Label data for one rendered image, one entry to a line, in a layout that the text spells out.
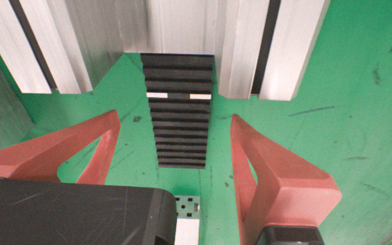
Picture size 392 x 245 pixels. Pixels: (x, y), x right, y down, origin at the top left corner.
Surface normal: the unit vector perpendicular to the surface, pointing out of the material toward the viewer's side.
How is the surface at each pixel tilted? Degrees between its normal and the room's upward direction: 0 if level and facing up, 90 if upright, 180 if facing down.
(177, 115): 2
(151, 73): 3
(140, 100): 0
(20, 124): 90
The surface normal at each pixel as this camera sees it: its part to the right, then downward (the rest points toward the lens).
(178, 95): -0.04, 0.67
